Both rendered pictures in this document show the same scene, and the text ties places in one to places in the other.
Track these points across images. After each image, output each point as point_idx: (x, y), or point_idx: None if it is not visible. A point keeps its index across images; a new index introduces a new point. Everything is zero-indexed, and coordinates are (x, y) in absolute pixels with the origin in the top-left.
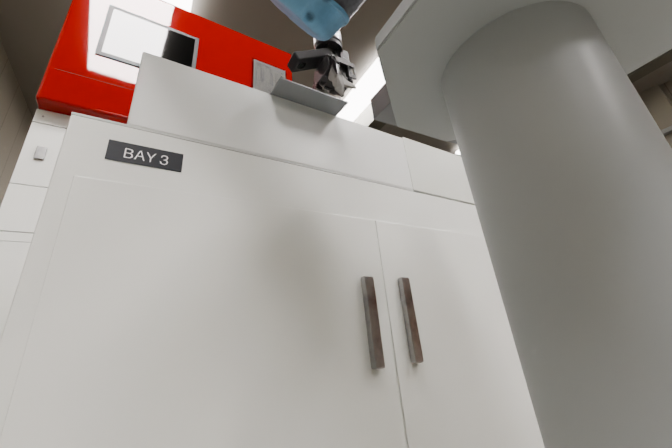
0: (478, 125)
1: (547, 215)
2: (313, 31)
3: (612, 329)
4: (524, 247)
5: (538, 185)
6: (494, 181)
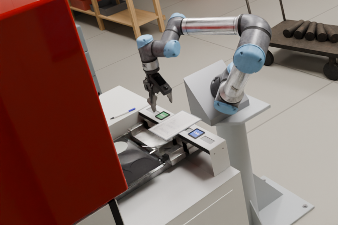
0: (237, 132)
1: (244, 145)
2: (225, 113)
3: (247, 156)
4: (241, 150)
5: (244, 142)
6: (239, 141)
